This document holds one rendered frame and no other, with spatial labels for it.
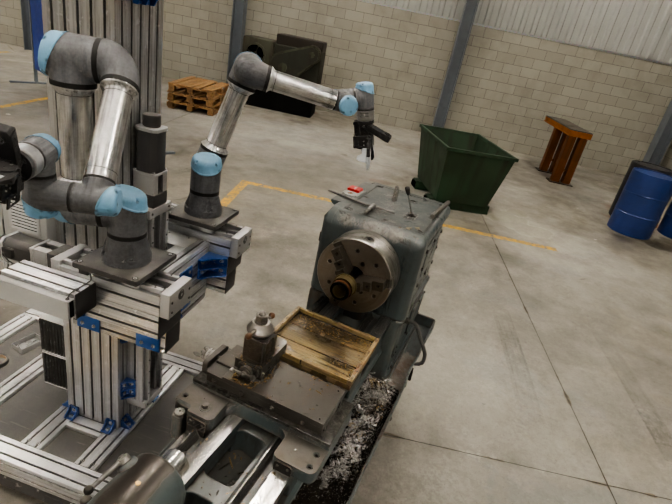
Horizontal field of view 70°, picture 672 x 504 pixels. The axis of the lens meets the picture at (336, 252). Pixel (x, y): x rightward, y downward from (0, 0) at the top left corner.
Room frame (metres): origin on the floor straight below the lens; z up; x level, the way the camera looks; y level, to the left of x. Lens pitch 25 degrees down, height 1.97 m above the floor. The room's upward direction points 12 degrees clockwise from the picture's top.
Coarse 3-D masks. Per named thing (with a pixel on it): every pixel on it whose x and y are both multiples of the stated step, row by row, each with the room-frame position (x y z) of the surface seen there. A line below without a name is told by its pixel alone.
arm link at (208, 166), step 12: (204, 156) 1.84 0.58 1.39; (216, 156) 1.86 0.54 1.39; (192, 168) 1.79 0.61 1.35; (204, 168) 1.77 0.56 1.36; (216, 168) 1.80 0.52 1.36; (192, 180) 1.79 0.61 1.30; (204, 180) 1.77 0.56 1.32; (216, 180) 1.80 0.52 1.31; (204, 192) 1.77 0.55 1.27; (216, 192) 1.81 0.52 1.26
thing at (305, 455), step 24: (192, 384) 1.12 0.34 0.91; (192, 408) 1.03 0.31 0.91; (216, 408) 1.04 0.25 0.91; (240, 408) 1.07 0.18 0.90; (264, 408) 1.06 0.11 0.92; (288, 432) 1.02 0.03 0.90; (312, 432) 1.01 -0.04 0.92; (336, 432) 1.03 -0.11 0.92; (288, 456) 0.94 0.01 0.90; (312, 456) 0.95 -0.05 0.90; (312, 480) 0.90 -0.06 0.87
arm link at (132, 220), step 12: (132, 192) 1.34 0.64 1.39; (132, 204) 1.30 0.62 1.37; (144, 204) 1.34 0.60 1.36; (96, 216) 1.27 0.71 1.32; (108, 216) 1.28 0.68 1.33; (120, 216) 1.28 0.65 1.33; (132, 216) 1.30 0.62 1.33; (144, 216) 1.33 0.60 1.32; (108, 228) 1.30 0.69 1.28; (120, 228) 1.28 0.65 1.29; (132, 228) 1.30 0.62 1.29; (144, 228) 1.34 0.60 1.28
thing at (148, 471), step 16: (128, 464) 0.63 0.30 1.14; (144, 464) 0.63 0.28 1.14; (160, 464) 0.64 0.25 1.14; (176, 464) 0.68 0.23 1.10; (96, 480) 0.59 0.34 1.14; (112, 480) 0.60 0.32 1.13; (128, 480) 0.60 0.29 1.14; (144, 480) 0.60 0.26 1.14; (160, 480) 0.61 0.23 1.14; (176, 480) 0.63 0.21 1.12; (96, 496) 0.56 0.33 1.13; (112, 496) 0.56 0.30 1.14; (128, 496) 0.57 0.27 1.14; (144, 496) 0.58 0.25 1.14; (160, 496) 0.59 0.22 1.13; (176, 496) 0.61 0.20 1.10
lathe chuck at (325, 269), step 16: (336, 240) 1.75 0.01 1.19; (352, 240) 1.70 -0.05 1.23; (320, 256) 1.73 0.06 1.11; (352, 256) 1.69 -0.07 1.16; (368, 256) 1.67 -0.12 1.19; (384, 256) 1.67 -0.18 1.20; (320, 272) 1.73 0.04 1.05; (368, 272) 1.67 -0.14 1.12; (384, 272) 1.65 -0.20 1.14; (352, 304) 1.68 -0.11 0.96; (368, 304) 1.66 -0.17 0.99
